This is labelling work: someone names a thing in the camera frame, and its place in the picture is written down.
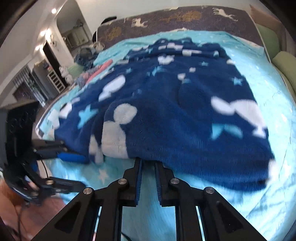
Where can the green pillow back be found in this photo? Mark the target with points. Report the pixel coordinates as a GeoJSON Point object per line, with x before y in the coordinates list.
{"type": "Point", "coordinates": [270, 40]}

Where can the green pillow front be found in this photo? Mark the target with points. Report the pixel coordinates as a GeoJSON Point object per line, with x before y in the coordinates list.
{"type": "Point", "coordinates": [286, 63]}

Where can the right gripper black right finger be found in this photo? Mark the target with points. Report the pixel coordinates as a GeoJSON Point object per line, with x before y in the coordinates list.
{"type": "Point", "coordinates": [201, 214]}

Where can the person's hand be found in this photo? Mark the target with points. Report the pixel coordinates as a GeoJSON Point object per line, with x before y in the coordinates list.
{"type": "Point", "coordinates": [24, 222]}

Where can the folded floral cloth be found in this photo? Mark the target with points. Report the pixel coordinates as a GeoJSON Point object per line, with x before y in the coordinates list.
{"type": "Point", "coordinates": [82, 79]}

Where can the green pillow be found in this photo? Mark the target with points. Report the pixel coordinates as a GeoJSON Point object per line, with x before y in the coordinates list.
{"type": "Point", "coordinates": [270, 40]}
{"type": "Point", "coordinates": [286, 63]}

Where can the white bag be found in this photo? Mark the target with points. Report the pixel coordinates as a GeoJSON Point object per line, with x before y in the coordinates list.
{"type": "Point", "coordinates": [98, 46]}

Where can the blue clothes pile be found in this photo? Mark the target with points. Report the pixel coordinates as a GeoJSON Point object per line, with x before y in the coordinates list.
{"type": "Point", "coordinates": [85, 57]}

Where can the folded pink cloth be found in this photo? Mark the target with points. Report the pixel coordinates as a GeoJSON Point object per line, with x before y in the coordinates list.
{"type": "Point", "coordinates": [98, 70]}

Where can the dark deer pattern mattress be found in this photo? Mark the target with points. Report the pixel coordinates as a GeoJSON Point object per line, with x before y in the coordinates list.
{"type": "Point", "coordinates": [199, 18]}

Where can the light blue star quilt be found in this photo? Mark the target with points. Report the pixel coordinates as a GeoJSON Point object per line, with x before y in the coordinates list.
{"type": "Point", "coordinates": [271, 210]}

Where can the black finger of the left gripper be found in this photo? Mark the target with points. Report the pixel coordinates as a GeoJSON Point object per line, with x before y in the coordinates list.
{"type": "Point", "coordinates": [57, 185]}
{"type": "Point", "coordinates": [45, 150]}

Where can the beige pillow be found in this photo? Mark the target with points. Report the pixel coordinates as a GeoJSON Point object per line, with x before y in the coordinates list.
{"type": "Point", "coordinates": [265, 19]}

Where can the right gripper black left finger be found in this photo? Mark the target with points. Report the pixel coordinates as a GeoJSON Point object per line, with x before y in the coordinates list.
{"type": "Point", "coordinates": [96, 214]}

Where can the navy fleece star pajama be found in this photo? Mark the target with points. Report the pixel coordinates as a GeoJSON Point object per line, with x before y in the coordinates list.
{"type": "Point", "coordinates": [177, 102]}

